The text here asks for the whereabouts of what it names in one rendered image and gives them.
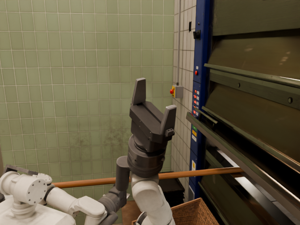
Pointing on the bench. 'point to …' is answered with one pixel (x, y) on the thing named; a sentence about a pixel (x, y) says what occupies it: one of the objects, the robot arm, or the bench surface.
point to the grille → (191, 194)
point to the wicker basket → (192, 214)
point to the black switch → (197, 35)
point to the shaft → (158, 176)
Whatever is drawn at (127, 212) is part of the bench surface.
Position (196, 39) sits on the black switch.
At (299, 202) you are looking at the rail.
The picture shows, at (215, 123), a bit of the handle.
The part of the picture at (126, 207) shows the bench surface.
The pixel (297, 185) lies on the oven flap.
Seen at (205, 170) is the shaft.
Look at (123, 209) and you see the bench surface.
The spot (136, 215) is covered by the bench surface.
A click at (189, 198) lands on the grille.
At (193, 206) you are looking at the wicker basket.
